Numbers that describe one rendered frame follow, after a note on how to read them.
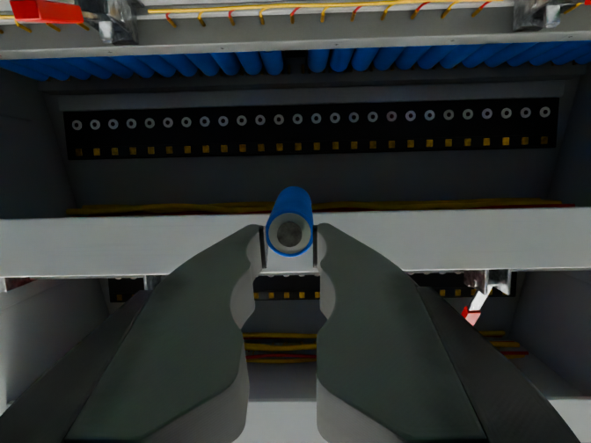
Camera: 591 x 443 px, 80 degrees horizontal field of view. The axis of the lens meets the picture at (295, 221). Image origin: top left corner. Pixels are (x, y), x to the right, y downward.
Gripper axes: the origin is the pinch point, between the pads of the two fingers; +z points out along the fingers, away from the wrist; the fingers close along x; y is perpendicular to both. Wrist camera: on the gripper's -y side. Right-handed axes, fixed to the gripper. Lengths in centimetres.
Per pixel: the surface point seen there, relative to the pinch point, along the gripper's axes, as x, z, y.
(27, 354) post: -29.3, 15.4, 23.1
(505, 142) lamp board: 22.3, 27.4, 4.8
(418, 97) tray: 12.8, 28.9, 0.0
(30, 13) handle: -11.1, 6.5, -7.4
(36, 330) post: -29.4, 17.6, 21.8
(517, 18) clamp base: 14.4, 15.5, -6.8
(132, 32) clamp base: -10.4, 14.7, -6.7
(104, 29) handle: -11.4, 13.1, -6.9
